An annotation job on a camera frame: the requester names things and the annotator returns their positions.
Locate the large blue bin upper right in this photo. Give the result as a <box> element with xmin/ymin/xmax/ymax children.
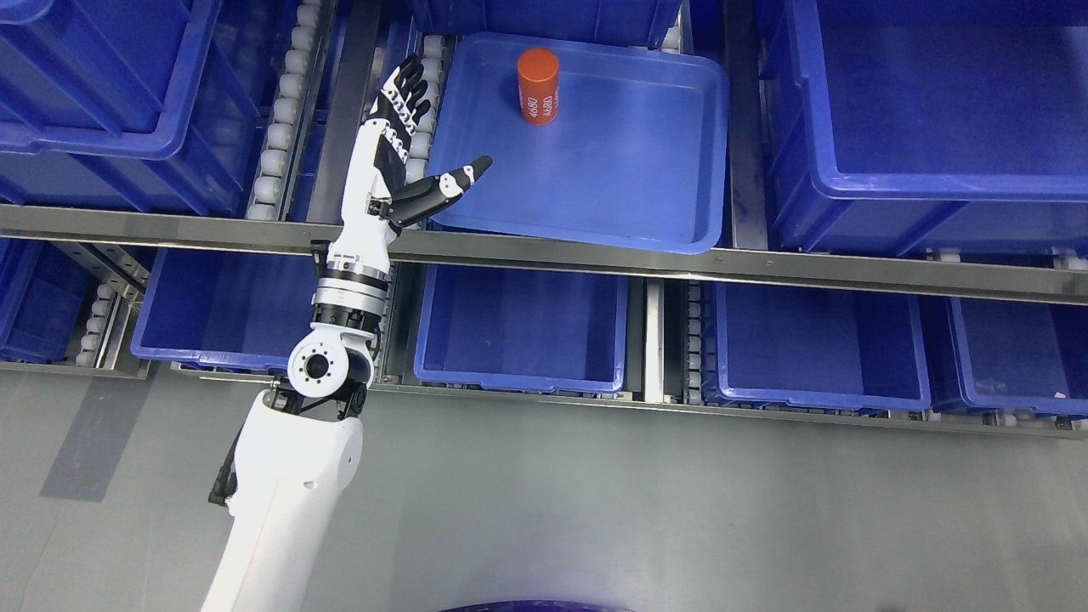
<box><xmin>755</xmin><ymin>1</ymin><xmax>1087</xmax><ymax>257</ymax></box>

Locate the large blue bin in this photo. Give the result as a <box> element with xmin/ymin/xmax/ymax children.
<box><xmin>1</xmin><ymin>1</ymin><xmax>297</xmax><ymax>218</ymax></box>
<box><xmin>755</xmin><ymin>1</ymin><xmax>1087</xmax><ymax>257</ymax></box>

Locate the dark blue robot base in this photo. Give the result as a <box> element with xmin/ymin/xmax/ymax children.
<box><xmin>444</xmin><ymin>599</ymin><xmax>629</xmax><ymax>612</ymax></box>

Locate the orange cylindrical capacitor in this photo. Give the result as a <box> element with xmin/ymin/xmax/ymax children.
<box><xmin>516</xmin><ymin>47</ymin><xmax>560</xmax><ymax>127</ymax></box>

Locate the blue bin lower right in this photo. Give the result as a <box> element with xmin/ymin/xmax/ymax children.
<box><xmin>700</xmin><ymin>282</ymin><xmax>932</xmax><ymax>414</ymax></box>

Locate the blue bin top centre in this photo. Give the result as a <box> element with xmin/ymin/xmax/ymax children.
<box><xmin>405</xmin><ymin>1</ymin><xmax>683</xmax><ymax>48</ymax></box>

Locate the large blue bin upper left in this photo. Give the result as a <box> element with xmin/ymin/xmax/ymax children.
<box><xmin>1</xmin><ymin>1</ymin><xmax>297</xmax><ymax>218</ymax></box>

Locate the blue bin far right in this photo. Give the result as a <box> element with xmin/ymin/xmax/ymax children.
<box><xmin>947</xmin><ymin>298</ymin><xmax>1087</xmax><ymax>421</ymax></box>

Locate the shallow blue plastic tray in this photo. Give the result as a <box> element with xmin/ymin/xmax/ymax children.
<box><xmin>430</xmin><ymin>32</ymin><xmax>729</xmax><ymax>255</ymax></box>

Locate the blue bin lower centre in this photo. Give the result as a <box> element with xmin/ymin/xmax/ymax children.
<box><xmin>413</xmin><ymin>266</ymin><xmax>629</xmax><ymax>393</ymax></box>

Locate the blue bin far left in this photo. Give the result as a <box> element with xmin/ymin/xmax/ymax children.
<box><xmin>1</xmin><ymin>238</ymin><xmax>94</xmax><ymax>364</ymax></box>

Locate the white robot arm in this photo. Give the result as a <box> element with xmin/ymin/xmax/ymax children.
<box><xmin>202</xmin><ymin>238</ymin><xmax>391</xmax><ymax>611</ymax></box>

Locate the blue bin lower left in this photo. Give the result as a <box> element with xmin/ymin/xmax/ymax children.
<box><xmin>131</xmin><ymin>248</ymin><xmax>316</xmax><ymax>374</ymax></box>

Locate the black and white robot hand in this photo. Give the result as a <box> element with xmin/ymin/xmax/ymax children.
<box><xmin>314</xmin><ymin>54</ymin><xmax>493</xmax><ymax>279</ymax></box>

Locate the steel shelf rack frame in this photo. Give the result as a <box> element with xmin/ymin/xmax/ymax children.
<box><xmin>0</xmin><ymin>0</ymin><xmax>1088</xmax><ymax>439</ymax></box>

